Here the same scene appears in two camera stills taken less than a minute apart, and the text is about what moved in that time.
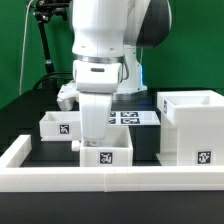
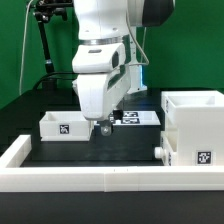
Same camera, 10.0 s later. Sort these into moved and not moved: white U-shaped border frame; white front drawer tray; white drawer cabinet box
Moved: white front drawer tray
Not moved: white U-shaped border frame; white drawer cabinet box
